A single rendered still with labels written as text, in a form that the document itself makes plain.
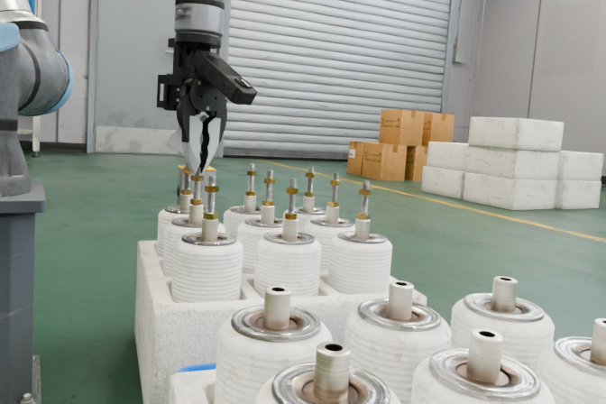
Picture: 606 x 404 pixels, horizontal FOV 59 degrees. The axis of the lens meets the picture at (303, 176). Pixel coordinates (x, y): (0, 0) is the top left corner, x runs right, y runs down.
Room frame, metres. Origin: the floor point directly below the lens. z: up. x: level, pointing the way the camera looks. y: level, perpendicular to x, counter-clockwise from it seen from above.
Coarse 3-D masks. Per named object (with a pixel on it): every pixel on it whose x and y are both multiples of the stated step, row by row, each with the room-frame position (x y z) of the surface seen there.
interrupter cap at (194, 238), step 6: (186, 234) 0.74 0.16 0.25; (192, 234) 0.74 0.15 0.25; (198, 234) 0.75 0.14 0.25; (222, 234) 0.76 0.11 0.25; (228, 234) 0.76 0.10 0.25; (186, 240) 0.71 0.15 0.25; (192, 240) 0.71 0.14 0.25; (198, 240) 0.73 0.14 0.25; (222, 240) 0.73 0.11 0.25; (228, 240) 0.73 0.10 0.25; (234, 240) 0.73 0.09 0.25
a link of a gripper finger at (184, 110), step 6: (180, 96) 0.81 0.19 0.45; (186, 96) 0.80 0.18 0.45; (180, 102) 0.81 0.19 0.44; (186, 102) 0.81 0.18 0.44; (180, 108) 0.80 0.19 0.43; (186, 108) 0.81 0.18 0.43; (192, 108) 0.82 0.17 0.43; (180, 114) 0.80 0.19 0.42; (186, 114) 0.81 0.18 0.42; (192, 114) 0.82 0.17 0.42; (180, 120) 0.81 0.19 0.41; (186, 120) 0.81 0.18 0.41; (180, 126) 0.81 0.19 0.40; (186, 126) 0.81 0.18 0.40; (186, 132) 0.81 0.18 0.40; (186, 138) 0.81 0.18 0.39
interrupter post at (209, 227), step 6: (204, 222) 0.72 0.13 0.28; (210, 222) 0.72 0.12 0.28; (216, 222) 0.73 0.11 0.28; (204, 228) 0.72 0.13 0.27; (210, 228) 0.72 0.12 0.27; (216, 228) 0.73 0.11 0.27; (204, 234) 0.72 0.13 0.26; (210, 234) 0.72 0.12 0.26; (216, 234) 0.73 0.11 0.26; (204, 240) 0.72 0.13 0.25; (210, 240) 0.72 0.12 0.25; (216, 240) 0.73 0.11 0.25
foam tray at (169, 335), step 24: (144, 264) 0.84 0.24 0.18; (144, 288) 0.79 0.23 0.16; (168, 288) 0.73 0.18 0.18; (144, 312) 0.78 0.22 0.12; (168, 312) 0.64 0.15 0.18; (192, 312) 0.65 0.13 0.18; (216, 312) 0.66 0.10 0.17; (312, 312) 0.71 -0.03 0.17; (336, 312) 0.72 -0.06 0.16; (144, 336) 0.76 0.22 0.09; (168, 336) 0.64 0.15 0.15; (192, 336) 0.65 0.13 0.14; (216, 336) 0.66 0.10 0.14; (336, 336) 0.72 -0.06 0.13; (144, 360) 0.74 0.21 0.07; (168, 360) 0.64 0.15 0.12; (192, 360) 0.65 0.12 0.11; (144, 384) 0.73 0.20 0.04; (168, 384) 0.64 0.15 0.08
